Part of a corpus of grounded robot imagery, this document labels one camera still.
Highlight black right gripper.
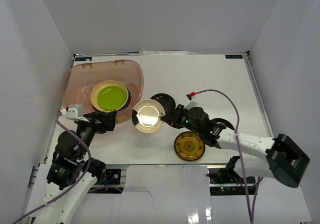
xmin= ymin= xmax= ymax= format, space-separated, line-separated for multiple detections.
xmin=161 ymin=104 xmax=202 ymax=136

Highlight black glossy plate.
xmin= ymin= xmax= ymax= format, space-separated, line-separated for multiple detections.
xmin=151 ymin=93 xmax=176 ymax=115

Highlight lime green plate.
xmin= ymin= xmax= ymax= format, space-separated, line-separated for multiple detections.
xmin=97 ymin=85 xmax=127 ymax=111

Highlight cream plate with black patch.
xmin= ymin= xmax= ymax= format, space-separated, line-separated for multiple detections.
xmin=131 ymin=99 xmax=165 ymax=133

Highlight brown and yellow patterned plate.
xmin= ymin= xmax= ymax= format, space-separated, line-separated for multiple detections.
xmin=173 ymin=131 xmax=206 ymax=162

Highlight dark teal ceramic plate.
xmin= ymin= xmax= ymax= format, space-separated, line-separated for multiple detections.
xmin=126 ymin=86 xmax=132 ymax=107

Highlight black plate with iridescent rim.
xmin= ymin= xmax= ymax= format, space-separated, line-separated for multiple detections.
xmin=212 ymin=118 xmax=235 ymax=131

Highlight light blue plate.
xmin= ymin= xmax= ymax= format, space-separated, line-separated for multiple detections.
xmin=120 ymin=87 xmax=132 ymax=111

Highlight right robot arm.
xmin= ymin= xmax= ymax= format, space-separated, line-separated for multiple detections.
xmin=161 ymin=105 xmax=310 ymax=188

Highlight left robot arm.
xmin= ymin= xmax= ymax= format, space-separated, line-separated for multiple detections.
xmin=34 ymin=111 xmax=117 ymax=223

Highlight pink translucent plastic bin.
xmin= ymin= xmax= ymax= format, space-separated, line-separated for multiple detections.
xmin=60 ymin=59 xmax=144 ymax=124

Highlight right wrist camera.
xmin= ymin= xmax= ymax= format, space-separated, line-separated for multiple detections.
xmin=184 ymin=92 xmax=198 ymax=110

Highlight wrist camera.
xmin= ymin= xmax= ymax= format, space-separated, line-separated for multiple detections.
xmin=59 ymin=104 xmax=89 ymax=122
xmin=184 ymin=92 xmax=198 ymax=110

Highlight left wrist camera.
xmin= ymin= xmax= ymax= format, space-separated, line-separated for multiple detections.
xmin=59 ymin=104 xmax=89 ymax=122

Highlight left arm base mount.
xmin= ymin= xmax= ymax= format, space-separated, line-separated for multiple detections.
xmin=98 ymin=169 xmax=122 ymax=185

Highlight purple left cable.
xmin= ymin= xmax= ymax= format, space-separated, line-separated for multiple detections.
xmin=12 ymin=111 xmax=92 ymax=224

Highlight purple cable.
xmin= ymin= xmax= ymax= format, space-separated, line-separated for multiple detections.
xmin=194 ymin=88 xmax=263 ymax=224
xmin=12 ymin=111 xmax=92 ymax=224

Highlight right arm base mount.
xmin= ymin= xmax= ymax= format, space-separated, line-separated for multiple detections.
xmin=206 ymin=168 xmax=246 ymax=196

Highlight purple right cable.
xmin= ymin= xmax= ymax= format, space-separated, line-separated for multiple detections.
xmin=194 ymin=88 xmax=263 ymax=224

